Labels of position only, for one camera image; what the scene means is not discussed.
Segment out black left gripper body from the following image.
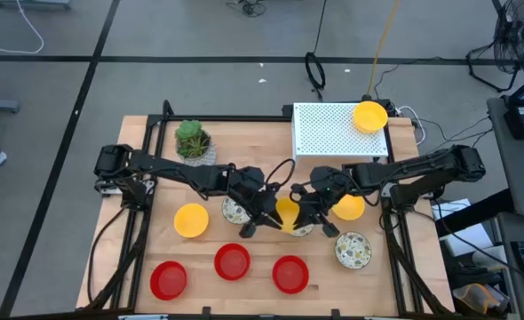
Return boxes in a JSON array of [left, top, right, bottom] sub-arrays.
[[238, 183, 284, 222]]

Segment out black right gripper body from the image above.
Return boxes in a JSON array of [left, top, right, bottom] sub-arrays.
[[297, 188, 339, 222]]

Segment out yellow mini bowl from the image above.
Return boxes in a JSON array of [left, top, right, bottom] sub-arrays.
[[173, 203, 210, 239], [353, 100, 389, 134], [331, 194, 366, 222], [274, 196, 302, 236]]

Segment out red mini bowl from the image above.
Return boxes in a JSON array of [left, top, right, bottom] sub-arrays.
[[271, 254, 310, 295], [149, 260, 188, 301], [213, 242, 252, 282]]

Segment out round terrazzo coaster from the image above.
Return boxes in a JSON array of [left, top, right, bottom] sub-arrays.
[[288, 221, 316, 238], [221, 196, 252, 226], [334, 230, 373, 270]]

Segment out white perforated metal riser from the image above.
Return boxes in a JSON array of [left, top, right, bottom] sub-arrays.
[[290, 102, 390, 163]]

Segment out succulent in patterned grey pot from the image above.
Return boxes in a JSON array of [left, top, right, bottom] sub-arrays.
[[174, 118, 218, 168]]

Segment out white paper sheet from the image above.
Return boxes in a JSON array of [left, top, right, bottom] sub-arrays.
[[430, 197, 495, 260]]

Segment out orange tinted safety glasses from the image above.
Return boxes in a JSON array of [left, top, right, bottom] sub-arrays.
[[451, 283, 512, 317]]

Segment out grey desk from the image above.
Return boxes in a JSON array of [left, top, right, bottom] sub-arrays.
[[486, 96, 524, 219]]

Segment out black floor fan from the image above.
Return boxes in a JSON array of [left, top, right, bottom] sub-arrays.
[[465, 0, 524, 93]]

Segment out white power cable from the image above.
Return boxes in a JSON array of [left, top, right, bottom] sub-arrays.
[[394, 105, 428, 148]]

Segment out black hanging cable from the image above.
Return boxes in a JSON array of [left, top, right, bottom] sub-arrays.
[[304, 0, 330, 101]]

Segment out yellow hanging cable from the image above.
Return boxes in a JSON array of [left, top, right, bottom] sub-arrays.
[[366, 0, 401, 100]]

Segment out tangled black cable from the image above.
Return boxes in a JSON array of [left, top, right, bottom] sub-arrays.
[[225, 0, 268, 19]]

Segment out white floor cable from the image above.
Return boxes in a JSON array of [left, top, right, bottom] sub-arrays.
[[0, 0, 46, 56]]

